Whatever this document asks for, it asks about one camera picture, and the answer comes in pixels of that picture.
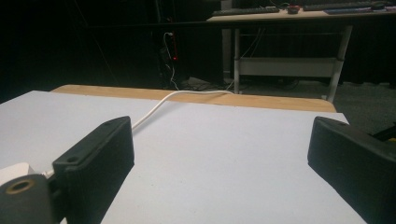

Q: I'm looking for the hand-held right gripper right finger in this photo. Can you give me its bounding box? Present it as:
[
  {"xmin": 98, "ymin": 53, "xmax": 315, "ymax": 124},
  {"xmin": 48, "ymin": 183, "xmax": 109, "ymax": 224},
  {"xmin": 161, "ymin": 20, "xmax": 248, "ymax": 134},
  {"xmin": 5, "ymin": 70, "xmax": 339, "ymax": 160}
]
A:
[{"xmin": 306, "ymin": 116, "xmax": 396, "ymax": 224}]

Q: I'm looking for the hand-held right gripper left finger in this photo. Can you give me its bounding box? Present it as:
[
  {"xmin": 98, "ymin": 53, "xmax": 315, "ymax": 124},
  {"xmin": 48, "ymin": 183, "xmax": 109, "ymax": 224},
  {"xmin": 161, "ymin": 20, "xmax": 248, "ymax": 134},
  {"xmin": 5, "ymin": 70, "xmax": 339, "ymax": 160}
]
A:
[{"xmin": 51, "ymin": 116, "xmax": 135, "ymax": 224}]

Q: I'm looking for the white charger plug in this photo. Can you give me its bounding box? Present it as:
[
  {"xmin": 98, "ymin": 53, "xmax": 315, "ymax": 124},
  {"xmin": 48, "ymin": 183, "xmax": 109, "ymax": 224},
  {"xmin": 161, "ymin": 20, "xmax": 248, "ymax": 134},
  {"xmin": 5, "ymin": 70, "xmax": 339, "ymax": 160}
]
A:
[{"xmin": 0, "ymin": 161, "xmax": 35, "ymax": 187}]

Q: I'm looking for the wooden desk with metal legs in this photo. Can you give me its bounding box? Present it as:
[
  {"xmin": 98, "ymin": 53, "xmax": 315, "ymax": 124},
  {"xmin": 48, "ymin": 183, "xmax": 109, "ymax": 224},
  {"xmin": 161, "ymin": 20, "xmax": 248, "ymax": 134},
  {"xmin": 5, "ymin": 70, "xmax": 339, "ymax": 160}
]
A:
[{"xmin": 206, "ymin": 7, "xmax": 396, "ymax": 104}]

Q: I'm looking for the white foam mat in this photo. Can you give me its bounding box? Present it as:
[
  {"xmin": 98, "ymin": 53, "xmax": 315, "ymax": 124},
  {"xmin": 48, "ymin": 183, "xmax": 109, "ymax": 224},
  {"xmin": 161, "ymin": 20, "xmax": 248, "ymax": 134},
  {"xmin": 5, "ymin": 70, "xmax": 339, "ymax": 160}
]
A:
[{"xmin": 0, "ymin": 90, "xmax": 368, "ymax": 224}]

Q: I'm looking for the power strip with red light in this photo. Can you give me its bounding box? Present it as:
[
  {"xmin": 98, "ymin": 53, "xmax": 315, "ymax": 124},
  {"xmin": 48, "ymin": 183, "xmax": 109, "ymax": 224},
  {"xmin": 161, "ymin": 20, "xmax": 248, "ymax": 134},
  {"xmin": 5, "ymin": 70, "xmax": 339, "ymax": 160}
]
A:
[{"xmin": 169, "ymin": 31, "xmax": 180, "ymax": 63}]

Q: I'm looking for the black keyboard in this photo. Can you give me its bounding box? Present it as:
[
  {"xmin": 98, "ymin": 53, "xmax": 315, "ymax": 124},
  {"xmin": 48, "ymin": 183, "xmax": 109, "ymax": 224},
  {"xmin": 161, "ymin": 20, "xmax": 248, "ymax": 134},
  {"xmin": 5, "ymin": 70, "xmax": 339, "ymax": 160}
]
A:
[
  {"xmin": 303, "ymin": 1, "xmax": 379, "ymax": 12},
  {"xmin": 212, "ymin": 7, "xmax": 281, "ymax": 18}
]

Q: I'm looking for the white hanging cable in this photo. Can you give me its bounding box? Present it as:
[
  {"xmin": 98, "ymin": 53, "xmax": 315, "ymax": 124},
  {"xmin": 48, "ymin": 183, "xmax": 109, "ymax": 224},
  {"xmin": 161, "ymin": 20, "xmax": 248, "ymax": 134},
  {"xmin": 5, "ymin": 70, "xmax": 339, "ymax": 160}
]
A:
[{"xmin": 163, "ymin": 31, "xmax": 181, "ymax": 91}]

